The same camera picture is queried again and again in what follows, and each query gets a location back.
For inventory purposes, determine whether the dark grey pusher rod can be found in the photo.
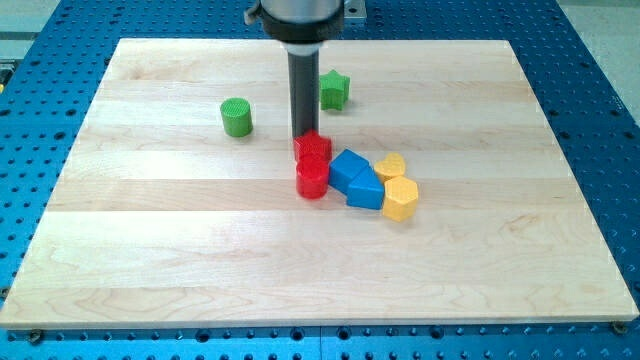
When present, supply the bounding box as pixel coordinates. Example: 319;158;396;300
288;51;320;138

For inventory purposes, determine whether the red star block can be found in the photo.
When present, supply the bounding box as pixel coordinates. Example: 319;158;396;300
293;130;333;162

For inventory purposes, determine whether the red cylinder block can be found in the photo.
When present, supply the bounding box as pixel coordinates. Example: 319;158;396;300
296;155;329;199

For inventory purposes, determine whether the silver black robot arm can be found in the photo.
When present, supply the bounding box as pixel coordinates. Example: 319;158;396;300
244;0;367;138

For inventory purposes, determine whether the green star block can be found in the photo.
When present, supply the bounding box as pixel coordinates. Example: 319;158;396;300
319;70;350;111

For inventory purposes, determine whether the green cylinder block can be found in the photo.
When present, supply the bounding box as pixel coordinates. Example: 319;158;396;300
220;97;253;137

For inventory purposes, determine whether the blue cube block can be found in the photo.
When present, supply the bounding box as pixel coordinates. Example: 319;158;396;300
329;149;369;194

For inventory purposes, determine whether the yellow heart block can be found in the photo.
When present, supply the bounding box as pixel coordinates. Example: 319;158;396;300
373;152;406;184

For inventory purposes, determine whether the blue triangle block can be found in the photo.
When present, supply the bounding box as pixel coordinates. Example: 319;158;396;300
346;166;384;210

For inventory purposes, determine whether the yellow hexagon block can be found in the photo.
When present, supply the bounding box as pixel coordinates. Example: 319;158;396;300
382;176;419;222

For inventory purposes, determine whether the light wooden board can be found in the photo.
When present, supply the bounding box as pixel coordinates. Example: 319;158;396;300
1;38;638;330

